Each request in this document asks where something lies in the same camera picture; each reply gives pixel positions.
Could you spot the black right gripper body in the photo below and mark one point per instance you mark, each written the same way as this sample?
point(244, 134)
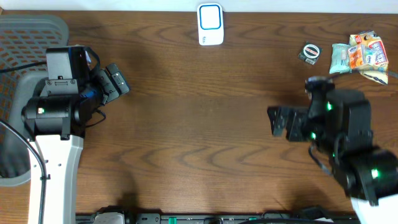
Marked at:
point(300, 127)

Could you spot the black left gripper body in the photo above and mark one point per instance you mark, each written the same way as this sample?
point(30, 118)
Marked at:
point(103, 89)

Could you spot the round green label package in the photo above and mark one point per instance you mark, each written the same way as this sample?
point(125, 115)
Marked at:
point(310, 53)

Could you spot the teal snack packet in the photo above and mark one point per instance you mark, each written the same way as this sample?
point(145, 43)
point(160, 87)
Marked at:
point(340, 59)

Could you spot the orange small snack box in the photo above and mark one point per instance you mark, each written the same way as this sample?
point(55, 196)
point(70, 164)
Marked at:
point(356, 56)

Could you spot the white blue snack bag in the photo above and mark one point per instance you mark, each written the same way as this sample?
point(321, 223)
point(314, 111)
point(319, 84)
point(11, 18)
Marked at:
point(378, 72)

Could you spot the green white small box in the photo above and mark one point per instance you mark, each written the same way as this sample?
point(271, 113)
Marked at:
point(370, 56)

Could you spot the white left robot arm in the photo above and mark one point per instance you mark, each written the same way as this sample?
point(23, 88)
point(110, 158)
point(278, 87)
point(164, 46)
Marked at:
point(54, 115)

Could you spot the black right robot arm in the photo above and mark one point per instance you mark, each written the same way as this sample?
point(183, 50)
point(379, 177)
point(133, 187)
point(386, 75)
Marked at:
point(338, 124)

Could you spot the white barcode scanner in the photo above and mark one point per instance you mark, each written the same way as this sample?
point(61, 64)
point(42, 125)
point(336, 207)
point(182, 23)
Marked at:
point(210, 24)

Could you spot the grey plastic mesh basket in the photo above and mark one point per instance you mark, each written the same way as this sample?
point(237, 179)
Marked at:
point(24, 40)

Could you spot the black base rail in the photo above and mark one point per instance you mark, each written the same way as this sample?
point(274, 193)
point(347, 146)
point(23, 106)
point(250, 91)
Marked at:
point(316, 214)

